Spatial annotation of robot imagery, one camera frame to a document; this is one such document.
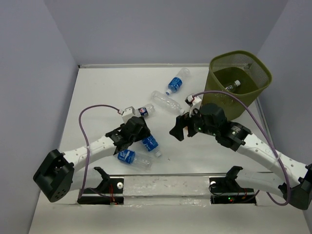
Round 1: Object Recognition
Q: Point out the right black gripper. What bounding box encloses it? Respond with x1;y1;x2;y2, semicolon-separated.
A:
168;105;217;141

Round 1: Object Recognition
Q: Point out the blue label bottle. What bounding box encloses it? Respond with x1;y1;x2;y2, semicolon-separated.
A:
117;150;152;170
165;68;191;96
141;135;162;157

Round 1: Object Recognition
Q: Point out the pepsi bottle black cap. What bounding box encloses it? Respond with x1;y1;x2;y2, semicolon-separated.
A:
137;103;155;117

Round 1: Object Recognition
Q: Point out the clear crushed bottle white cap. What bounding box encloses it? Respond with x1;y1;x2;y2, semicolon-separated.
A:
225;80;241;93

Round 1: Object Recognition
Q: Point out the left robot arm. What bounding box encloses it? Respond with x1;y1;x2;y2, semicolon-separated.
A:
33;117;151;202

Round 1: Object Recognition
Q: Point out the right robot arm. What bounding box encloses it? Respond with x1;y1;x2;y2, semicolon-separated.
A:
169;103;312;210

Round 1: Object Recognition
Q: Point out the green mesh waste bin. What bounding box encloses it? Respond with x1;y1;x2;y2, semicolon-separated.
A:
202;50;273;122

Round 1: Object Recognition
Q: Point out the clear unlabelled bottle far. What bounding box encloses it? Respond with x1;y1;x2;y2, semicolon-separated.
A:
151;91;185;115

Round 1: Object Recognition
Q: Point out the white foam strip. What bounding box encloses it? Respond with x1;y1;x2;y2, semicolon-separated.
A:
123;175;211;206

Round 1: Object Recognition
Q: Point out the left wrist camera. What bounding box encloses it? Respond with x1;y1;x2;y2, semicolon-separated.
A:
121;106;136;124

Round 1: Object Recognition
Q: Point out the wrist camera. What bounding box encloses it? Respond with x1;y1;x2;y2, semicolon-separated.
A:
121;106;136;124
185;95;202;114

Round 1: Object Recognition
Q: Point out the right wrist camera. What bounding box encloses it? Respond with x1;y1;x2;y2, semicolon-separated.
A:
185;95;202;114

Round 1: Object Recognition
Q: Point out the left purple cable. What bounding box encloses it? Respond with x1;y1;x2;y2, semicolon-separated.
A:
78;104;122;199

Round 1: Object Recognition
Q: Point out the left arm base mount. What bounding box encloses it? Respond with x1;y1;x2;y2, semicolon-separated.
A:
77;167;124;205

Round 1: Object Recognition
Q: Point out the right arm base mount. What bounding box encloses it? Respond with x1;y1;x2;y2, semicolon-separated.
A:
208;177;256;205

